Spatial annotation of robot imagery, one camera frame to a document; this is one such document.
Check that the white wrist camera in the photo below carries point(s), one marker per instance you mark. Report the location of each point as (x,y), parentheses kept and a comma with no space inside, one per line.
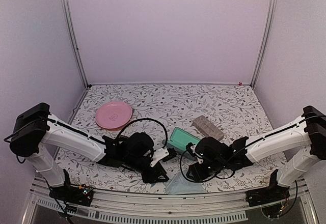
(191,151)
(162,154)

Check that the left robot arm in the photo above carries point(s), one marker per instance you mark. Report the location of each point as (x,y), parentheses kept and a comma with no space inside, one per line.
(37,127)

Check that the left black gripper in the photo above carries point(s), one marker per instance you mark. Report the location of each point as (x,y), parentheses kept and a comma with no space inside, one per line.
(158,171)

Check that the right aluminium frame post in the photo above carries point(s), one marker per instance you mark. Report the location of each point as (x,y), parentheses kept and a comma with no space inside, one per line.
(264,42)

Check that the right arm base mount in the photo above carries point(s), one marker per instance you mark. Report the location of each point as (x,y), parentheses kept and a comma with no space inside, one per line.
(269,194)

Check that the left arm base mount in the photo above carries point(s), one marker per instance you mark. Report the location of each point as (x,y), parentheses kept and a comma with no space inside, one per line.
(81,195)

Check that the pink plate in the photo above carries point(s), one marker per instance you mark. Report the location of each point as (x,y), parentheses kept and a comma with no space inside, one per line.
(113,115)

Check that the grey glasses case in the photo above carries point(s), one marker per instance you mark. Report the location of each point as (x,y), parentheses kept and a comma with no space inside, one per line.
(207,128)

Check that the blue glasses case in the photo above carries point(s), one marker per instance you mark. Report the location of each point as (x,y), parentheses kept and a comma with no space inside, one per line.
(179,139)

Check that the small blue cleaning cloth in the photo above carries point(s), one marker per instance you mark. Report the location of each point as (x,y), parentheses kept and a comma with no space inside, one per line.
(179,185)

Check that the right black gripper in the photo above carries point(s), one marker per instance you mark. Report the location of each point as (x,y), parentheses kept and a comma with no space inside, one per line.
(198,174)

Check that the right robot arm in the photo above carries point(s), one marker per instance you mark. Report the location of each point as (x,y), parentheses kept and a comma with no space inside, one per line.
(306,131)

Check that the left aluminium frame post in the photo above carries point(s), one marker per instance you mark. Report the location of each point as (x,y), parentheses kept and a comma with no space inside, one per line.
(73,41)

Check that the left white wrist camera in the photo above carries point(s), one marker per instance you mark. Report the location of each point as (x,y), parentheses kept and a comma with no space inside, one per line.
(162,154)

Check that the aluminium frame post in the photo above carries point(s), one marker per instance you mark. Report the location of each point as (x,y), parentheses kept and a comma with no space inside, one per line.
(264,42)
(73,41)

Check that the front aluminium rail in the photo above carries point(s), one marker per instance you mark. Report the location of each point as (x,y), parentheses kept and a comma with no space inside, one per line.
(125,207)

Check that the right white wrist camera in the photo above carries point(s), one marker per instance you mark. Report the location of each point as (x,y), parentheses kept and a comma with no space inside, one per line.
(191,151)

